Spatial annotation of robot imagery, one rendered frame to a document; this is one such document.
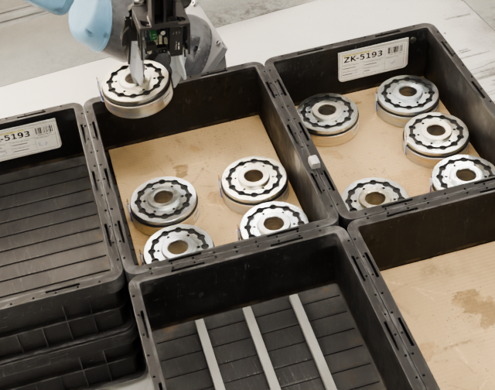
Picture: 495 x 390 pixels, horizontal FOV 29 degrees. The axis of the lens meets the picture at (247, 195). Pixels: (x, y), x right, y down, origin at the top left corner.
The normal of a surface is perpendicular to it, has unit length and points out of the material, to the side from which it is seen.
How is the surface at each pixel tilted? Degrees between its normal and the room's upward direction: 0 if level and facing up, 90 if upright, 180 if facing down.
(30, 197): 0
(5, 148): 90
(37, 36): 0
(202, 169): 0
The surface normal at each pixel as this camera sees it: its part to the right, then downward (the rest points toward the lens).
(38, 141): 0.26, 0.65
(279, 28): -0.07, -0.72
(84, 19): -0.78, -0.16
